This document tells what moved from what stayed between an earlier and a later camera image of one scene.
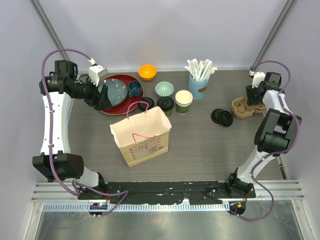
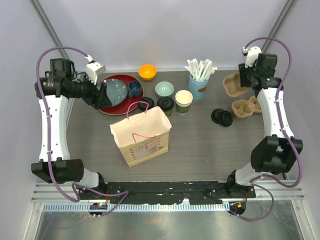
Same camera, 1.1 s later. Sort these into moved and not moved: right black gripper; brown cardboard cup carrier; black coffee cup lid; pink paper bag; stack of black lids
Moved: right black gripper; brown cardboard cup carrier
Not moved: pink paper bag; black coffee cup lid; stack of black lids
